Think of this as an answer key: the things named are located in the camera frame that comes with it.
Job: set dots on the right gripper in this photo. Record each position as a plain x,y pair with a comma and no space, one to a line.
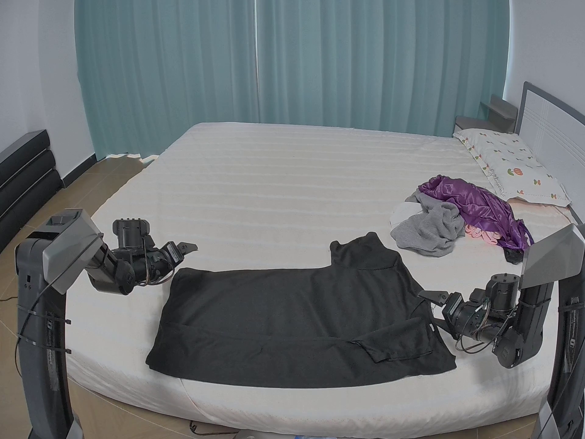
464,318

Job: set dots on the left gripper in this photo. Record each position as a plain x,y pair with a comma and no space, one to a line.
170,254

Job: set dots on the black T-shirt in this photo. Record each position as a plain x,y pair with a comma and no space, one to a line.
297,309

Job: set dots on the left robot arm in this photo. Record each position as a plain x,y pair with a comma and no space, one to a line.
68,245

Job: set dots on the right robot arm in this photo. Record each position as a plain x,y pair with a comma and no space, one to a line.
553,254

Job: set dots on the bed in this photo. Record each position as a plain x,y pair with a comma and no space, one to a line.
274,190

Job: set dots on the black lace garment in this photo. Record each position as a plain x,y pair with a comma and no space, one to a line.
513,255

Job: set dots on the pink garment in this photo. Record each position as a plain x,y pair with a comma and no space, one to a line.
480,235

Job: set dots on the grey knit garment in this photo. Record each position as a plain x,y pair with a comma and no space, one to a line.
425,233

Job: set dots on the purple satin garment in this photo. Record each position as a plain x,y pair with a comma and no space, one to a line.
480,204

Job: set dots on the white garment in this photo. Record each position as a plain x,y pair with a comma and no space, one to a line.
402,213

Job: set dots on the white printed pillow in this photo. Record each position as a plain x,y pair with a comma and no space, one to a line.
512,167

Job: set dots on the black chest of drawers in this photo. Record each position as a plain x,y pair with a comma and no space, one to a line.
25,176

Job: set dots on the blue-green curtain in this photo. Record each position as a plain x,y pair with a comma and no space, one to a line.
169,62
379,48

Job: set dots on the grey bedside table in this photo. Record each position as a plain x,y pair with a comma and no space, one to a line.
496,110

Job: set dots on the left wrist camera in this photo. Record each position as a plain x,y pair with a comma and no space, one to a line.
153,244

